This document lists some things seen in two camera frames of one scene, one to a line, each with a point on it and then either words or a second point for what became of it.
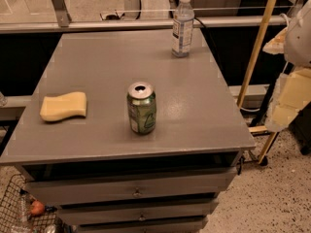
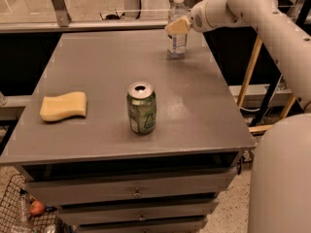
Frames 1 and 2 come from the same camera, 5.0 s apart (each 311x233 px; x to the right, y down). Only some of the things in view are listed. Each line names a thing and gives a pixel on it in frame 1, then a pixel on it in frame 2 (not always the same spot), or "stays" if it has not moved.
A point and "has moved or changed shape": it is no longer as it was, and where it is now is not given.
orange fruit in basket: (37, 208) stays
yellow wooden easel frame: (253, 64) stays
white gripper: (299, 41) -> (198, 16)
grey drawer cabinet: (107, 179) stays
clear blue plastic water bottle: (183, 26) has moved or changed shape
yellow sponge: (59, 107) stays
